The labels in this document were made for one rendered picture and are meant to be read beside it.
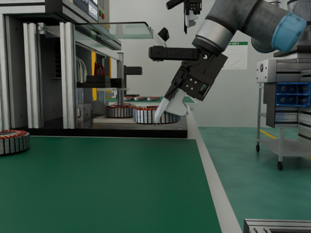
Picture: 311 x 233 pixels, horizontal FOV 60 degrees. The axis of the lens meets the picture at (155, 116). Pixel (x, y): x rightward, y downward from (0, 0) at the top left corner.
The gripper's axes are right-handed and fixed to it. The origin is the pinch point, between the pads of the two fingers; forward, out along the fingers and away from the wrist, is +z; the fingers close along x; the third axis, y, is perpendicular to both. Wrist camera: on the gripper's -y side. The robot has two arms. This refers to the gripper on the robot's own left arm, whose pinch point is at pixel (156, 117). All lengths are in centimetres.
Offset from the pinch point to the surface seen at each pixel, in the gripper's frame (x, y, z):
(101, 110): 47, -24, 16
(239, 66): 561, 80, -108
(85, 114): 25.0, -22.4, 15.1
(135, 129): 7.2, -3.5, 6.7
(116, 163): -18.8, -1.2, 7.6
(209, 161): -15.0, 12.8, -0.1
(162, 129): 7.2, 2.8, 3.1
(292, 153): 233, 136, -5
